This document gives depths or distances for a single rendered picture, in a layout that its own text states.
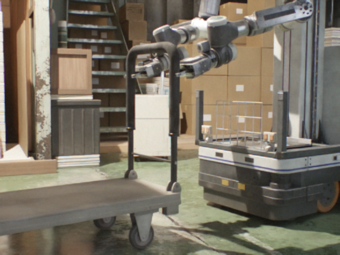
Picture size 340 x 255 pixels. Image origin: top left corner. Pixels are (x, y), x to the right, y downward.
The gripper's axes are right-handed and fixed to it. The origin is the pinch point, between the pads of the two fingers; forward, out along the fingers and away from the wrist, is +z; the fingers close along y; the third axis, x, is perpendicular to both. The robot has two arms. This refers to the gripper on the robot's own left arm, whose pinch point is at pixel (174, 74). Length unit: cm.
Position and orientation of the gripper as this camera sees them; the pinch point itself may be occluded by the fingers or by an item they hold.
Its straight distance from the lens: 176.0
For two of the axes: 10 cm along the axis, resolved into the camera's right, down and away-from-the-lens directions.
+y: -5.9, -0.7, 8.1
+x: -2.7, -9.2, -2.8
